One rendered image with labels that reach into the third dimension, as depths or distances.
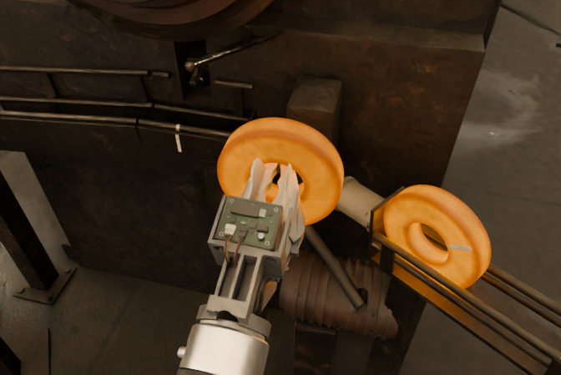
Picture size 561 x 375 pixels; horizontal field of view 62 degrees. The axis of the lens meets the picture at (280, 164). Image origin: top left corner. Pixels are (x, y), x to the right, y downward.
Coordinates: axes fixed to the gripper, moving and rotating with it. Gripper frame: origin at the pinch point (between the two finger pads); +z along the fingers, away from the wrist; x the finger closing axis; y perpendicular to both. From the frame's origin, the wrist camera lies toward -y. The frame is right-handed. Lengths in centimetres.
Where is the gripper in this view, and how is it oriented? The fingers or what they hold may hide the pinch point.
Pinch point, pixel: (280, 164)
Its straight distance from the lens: 55.8
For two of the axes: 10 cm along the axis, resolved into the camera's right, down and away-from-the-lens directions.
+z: 2.3, -8.4, 5.0
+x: -9.7, -1.7, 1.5
